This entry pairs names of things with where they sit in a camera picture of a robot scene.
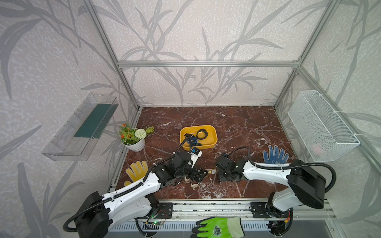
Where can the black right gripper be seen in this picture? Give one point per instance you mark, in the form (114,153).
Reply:
(219,177)

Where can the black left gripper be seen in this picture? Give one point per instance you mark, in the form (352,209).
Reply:
(199,177)

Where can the blue translucent watch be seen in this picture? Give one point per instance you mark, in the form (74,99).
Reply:
(194,141)

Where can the chunky black watch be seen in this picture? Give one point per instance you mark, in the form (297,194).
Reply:
(188,136)

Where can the black strap watch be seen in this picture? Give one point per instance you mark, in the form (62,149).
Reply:
(202,134)

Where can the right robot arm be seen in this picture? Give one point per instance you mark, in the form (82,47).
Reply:
(306,183)

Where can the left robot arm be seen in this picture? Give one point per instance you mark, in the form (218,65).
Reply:
(101,213)

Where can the yellow plastic storage box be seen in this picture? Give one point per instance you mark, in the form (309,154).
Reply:
(207,143)

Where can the blue dotted work glove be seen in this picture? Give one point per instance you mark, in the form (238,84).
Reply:
(275,155)

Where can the yellow work glove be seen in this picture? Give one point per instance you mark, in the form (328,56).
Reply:
(137,171)

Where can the green work glove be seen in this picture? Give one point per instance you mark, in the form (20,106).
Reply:
(218,227)

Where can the potted artificial flower plant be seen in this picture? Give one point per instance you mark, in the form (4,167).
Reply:
(134,139)

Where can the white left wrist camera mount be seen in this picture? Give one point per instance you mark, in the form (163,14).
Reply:
(194,155)

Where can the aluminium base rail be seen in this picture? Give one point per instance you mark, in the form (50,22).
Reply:
(197,209)

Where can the white wire mesh basket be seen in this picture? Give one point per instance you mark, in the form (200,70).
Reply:
(323,131)

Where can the horizontal aluminium frame bar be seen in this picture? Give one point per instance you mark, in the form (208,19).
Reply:
(182,63)

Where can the clear acrylic wall shelf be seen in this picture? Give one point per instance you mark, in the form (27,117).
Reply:
(78,137)

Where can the aluminium frame post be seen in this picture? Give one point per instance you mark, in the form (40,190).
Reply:
(102,34)

